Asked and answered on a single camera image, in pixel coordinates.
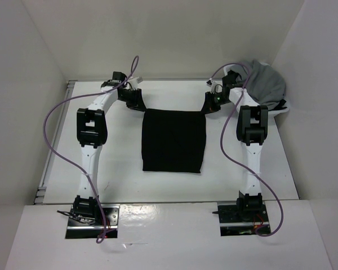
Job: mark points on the black skirt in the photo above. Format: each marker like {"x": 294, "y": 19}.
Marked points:
{"x": 173, "y": 141}

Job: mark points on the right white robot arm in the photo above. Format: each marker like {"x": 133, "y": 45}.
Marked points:
{"x": 251, "y": 132}

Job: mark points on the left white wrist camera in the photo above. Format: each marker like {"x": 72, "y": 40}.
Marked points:
{"x": 134, "y": 82}

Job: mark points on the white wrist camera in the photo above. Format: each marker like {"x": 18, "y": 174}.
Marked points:
{"x": 214, "y": 87}
{"x": 134, "y": 82}

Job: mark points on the grey skirt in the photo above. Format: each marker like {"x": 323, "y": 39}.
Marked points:
{"x": 263, "y": 83}

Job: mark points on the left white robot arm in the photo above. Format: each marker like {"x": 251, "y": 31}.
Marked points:
{"x": 92, "y": 134}

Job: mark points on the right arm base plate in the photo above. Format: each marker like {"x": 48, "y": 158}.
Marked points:
{"x": 233, "y": 222}

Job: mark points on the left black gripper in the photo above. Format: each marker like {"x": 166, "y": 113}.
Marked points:
{"x": 137, "y": 103}

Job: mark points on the white laundry basket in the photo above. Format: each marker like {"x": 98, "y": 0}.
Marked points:
{"x": 279, "y": 108}

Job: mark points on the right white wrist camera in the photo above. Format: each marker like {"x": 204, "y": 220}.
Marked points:
{"x": 214, "y": 87}

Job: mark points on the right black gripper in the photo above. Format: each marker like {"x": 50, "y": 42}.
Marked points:
{"x": 209, "y": 107}

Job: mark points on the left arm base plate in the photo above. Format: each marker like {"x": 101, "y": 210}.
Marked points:
{"x": 86, "y": 226}

